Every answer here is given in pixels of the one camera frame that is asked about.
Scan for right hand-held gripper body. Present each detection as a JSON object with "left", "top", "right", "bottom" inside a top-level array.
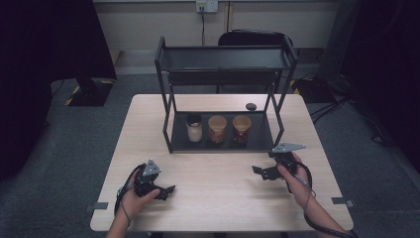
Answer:
[{"left": 270, "top": 142, "right": 307, "bottom": 177}]

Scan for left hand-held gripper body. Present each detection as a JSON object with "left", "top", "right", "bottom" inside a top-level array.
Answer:
[{"left": 133, "top": 159, "right": 163, "bottom": 198}]

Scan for black metal two-tier rack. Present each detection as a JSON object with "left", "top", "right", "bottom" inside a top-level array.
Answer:
[{"left": 154, "top": 35, "right": 300, "bottom": 155}]

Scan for wooden-lid jar of red contents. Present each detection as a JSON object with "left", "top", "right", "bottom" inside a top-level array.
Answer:
[{"left": 231, "top": 114, "right": 253, "bottom": 145}]

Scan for wooden-lid jar of cinnamon sticks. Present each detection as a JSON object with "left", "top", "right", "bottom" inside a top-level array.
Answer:
[{"left": 207, "top": 114, "right": 229, "bottom": 145}]

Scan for black-lid glass jar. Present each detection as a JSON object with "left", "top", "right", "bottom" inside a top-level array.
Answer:
[{"left": 185, "top": 112, "right": 203, "bottom": 144}]

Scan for person's left hand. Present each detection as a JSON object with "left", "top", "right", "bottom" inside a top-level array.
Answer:
[{"left": 118, "top": 168, "right": 163, "bottom": 222}]

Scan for person's right hand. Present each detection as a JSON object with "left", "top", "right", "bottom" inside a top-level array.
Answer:
[{"left": 276, "top": 152, "right": 315, "bottom": 211}]

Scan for grey tape strip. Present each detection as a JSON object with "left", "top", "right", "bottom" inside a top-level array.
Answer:
[
  {"left": 83, "top": 201, "right": 109, "bottom": 213},
  {"left": 331, "top": 196, "right": 357, "bottom": 208}
]

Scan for black striped stand base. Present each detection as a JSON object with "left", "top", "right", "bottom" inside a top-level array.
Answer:
[
  {"left": 289, "top": 76, "right": 335, "bottom": 104},
  {"left": 63, "top": 77, "right": 116, "bottom": 107}
]

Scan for black chair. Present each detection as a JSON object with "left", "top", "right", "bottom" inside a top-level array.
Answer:
[{"left": 216, "top": 29, "right": 295, "bottom": 95}]

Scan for dark curtain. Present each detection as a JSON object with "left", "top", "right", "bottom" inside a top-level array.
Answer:
[{"left": 316, "top": 0, "right": 420, "bottom": 173}]

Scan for black curtain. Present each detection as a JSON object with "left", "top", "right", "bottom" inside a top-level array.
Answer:
[{"left": 0, "top": 0, "right": 118, "bottom": 182}]

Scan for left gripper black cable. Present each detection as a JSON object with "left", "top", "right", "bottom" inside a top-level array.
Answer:
[{"left": 113, "top": 163, "right": 147, "bottom": 229}]

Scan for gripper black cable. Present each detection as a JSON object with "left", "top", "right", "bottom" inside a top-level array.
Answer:
[
  {"left": 286, "top": 160, "right": 361, "bottom": 238},
  {"left": 113, "top": 163, "right": 147, "bottom": 229}
]

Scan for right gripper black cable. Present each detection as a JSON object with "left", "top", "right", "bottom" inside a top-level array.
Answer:
[{"left": 286, "top": 160, "right": 361, "bottom": 238}]

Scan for black floor cables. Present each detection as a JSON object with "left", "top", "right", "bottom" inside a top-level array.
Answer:
[{"left": 308, "top": 95, "right": 385, "bottom": 144}]

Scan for black socket cable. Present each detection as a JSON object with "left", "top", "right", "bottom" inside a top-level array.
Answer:
[{"left": 199, "top": 6, "right": 207, "bottom": 48}]

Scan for white wall socket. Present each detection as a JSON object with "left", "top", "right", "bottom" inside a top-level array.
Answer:
[{"left": 195, "top": 0, "right": 220, "bottom": 14}]

